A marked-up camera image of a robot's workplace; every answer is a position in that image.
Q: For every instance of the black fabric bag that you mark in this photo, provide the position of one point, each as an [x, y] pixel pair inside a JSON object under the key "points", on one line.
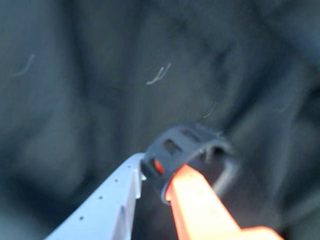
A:
{"points": [[75, 75]]}

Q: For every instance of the blue-grey gripper finger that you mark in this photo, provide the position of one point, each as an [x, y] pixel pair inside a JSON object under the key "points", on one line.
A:
{"points": [[107, 207]]}

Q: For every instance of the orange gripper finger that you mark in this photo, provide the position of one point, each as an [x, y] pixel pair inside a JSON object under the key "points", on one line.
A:
{"points": [[200, 205]]}

